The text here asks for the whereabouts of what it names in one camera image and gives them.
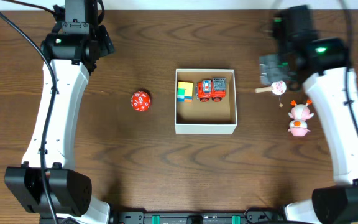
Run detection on red many-sided die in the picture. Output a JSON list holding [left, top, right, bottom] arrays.
[[131, 91, 151, 111]]

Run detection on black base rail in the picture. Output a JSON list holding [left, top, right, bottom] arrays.
[[109, 209, 286, 224]]

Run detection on pink white pig toy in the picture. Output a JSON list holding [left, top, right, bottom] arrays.
[[288, 99, 314, 137]]

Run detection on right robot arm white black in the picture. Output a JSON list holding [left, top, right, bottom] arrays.
[[259, 5, 358, 223]]

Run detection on red toy fire truck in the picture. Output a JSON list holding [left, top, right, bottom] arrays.
[[196, 78, 226, 102]]

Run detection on white cardboard box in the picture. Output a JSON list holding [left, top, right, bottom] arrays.
[[174, 68, 238, 134]]

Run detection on colourful puzzle cube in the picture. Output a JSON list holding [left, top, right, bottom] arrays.
[[177, 82, 193, 103]]

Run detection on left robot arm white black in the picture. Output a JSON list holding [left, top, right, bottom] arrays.
[[4, 1, 114, 223]]

